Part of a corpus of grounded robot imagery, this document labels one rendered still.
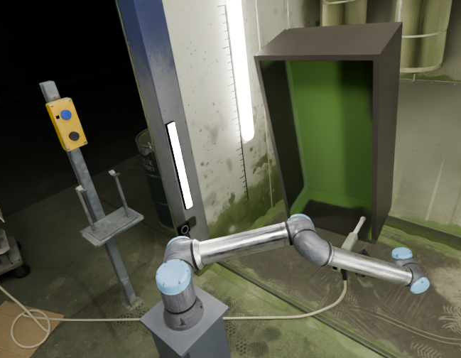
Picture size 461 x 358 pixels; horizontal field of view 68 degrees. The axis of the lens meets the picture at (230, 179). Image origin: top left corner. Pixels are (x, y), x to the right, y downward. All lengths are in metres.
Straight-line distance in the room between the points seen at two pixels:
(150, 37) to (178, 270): 1.24
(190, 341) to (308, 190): 1.50
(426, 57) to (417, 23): 0.24
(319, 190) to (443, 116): 1.12
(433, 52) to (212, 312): 2.20
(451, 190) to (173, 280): 2.20
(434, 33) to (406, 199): 1.22
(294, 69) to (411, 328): 1.70
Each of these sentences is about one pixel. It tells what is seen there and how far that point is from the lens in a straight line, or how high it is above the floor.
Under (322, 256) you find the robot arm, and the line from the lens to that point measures 1.55.
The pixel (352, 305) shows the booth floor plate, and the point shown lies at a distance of 2.51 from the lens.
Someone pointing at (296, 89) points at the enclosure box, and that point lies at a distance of 2.22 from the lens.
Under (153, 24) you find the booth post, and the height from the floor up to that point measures 1.82.
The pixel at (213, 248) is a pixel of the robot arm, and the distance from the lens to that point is 1.64.
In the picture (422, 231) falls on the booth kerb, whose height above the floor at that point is 0.12.
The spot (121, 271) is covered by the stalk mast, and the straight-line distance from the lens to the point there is 2.55.
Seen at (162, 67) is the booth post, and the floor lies 1.59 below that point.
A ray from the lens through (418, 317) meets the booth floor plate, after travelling 2.54.
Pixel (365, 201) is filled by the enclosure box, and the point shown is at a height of 0.53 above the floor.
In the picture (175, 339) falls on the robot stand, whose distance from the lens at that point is 1.67.
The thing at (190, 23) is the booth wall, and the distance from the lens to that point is 2.22.
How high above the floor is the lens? 1.95
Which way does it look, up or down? 29 degrees down
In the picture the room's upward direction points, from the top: 8 degrees counter-clockwise
